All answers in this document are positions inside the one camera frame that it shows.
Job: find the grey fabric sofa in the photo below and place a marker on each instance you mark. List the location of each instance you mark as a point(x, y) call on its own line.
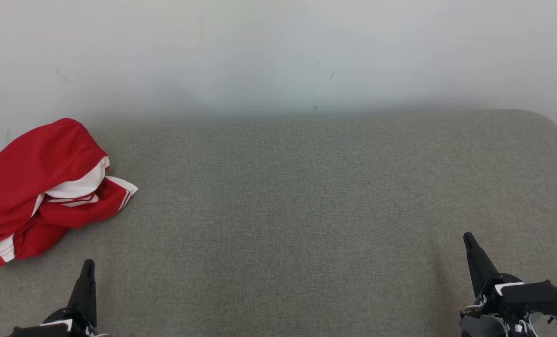
point(306, 210)

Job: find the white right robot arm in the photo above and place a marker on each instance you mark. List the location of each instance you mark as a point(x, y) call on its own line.
point(543, 328)

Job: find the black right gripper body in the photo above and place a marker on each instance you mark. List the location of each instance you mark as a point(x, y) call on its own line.
point(482, 325)

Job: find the red basketball shorts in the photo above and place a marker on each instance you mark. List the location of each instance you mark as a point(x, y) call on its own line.
point(34, 154)

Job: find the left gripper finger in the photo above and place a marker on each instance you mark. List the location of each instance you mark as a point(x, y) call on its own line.
point(85, 295)

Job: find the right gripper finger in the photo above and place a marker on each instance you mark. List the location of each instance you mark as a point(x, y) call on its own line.
point(480, 269)

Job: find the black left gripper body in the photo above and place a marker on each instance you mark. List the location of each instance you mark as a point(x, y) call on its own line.
point(84, 330)

